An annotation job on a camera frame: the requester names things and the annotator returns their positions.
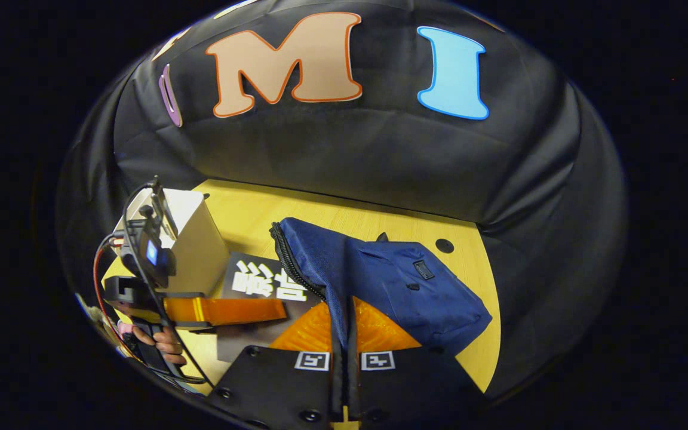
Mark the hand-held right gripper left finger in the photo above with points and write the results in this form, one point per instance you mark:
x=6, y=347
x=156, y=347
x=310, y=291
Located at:
x=337, y=382

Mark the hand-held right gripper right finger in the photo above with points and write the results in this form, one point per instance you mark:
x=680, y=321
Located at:
x=352, y=382

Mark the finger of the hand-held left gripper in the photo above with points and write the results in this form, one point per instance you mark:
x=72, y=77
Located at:
x=230, y=310

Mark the black book with white print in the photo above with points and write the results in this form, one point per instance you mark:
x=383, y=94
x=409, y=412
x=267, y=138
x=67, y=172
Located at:
x=248, y=341

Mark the white bookshelf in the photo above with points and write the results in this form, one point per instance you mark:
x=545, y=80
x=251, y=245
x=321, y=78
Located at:
x=197, y=251

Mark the blue schoolbag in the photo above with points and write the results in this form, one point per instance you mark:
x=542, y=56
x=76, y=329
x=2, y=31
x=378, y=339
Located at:
x=421, y=292

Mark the black backdrop cloth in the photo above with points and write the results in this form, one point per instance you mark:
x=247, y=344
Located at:
x=350, y=149

